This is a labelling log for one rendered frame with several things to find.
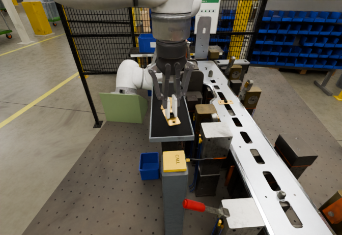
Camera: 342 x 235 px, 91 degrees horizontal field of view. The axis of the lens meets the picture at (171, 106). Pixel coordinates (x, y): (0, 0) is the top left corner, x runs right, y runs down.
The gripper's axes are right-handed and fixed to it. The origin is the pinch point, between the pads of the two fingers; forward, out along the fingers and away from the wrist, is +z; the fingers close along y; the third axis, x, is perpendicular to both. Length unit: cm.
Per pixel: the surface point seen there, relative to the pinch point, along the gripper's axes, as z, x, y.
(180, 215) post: 33.0, -17.8, -1.9
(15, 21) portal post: 61, 647, -297
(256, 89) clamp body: 19, 27, 61
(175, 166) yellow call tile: 7.2, -16.0, -3.8
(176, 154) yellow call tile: 7.2, -12.4, -2.3
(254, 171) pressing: 23.2, -15.7, 26.6
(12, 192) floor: 124, 78, -127
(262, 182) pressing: 23.2, -20.2, 26.2
